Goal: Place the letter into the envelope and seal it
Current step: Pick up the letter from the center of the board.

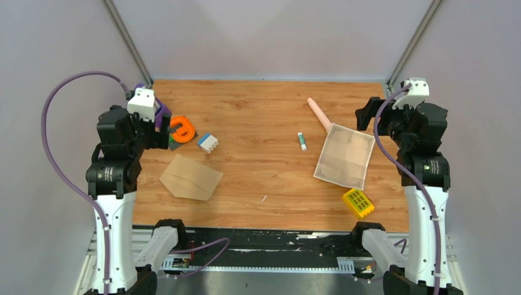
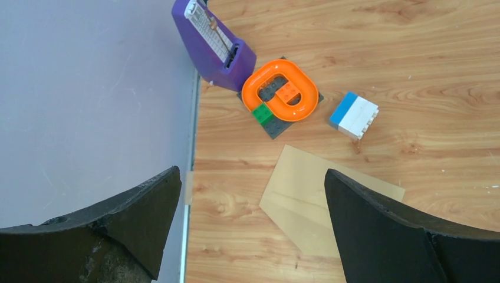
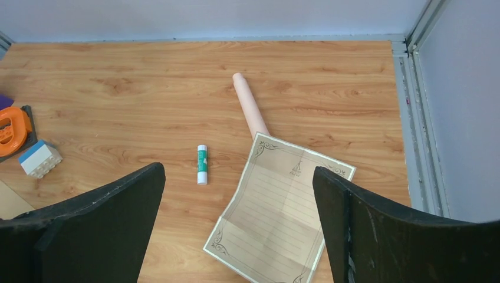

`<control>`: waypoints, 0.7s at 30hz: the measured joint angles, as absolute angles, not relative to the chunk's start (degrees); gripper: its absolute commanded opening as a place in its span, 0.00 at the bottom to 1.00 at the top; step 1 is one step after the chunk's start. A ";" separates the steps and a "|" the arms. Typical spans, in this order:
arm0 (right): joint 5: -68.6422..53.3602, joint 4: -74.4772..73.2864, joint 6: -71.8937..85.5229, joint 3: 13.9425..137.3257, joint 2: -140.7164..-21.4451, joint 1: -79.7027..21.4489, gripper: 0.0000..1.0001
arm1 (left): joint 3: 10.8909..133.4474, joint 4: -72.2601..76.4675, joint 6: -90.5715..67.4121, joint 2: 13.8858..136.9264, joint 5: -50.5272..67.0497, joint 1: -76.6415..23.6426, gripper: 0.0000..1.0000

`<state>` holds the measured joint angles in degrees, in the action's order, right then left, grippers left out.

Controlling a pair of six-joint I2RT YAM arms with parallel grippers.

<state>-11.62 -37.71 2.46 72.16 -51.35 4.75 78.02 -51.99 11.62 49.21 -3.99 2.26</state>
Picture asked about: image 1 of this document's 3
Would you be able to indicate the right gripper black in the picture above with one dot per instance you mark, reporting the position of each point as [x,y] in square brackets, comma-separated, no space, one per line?
[388,111]

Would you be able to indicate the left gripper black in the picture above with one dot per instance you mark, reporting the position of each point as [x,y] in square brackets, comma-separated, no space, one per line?
[156,139]

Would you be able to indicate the beige letter paper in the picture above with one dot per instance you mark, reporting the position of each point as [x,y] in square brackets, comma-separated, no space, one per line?
[345,157]

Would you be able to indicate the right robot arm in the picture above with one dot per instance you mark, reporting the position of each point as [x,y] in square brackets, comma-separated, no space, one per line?
[417,130]

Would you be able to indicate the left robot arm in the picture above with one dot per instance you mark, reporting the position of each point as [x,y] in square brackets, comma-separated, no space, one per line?
[112,187]

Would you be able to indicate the brown paper envelope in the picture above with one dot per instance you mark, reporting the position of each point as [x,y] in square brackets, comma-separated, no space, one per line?
[188,179]

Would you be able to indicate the purple holder stand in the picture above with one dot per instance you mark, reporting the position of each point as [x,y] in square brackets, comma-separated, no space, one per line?
[161,107]

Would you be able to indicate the blue white toy block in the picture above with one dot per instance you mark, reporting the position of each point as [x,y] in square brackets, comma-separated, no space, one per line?
[208,143]

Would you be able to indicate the pink cylindrical tube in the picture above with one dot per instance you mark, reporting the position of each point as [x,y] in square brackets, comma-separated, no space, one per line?
[319,113]

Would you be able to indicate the yellow toy block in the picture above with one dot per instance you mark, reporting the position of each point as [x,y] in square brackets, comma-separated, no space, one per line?
[358,203]

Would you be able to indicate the green white glue stick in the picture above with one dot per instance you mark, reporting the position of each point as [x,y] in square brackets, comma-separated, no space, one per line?
[302,142]

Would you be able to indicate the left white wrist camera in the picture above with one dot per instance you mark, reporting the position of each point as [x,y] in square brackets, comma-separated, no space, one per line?
[143,103]

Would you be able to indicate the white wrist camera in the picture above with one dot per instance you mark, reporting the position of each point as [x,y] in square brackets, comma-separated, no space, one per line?
[143,103]
[415,95]

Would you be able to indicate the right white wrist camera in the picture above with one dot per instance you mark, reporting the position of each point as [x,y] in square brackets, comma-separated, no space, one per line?
[415,95]

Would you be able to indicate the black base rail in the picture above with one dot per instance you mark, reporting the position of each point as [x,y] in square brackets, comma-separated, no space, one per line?
[256,250]

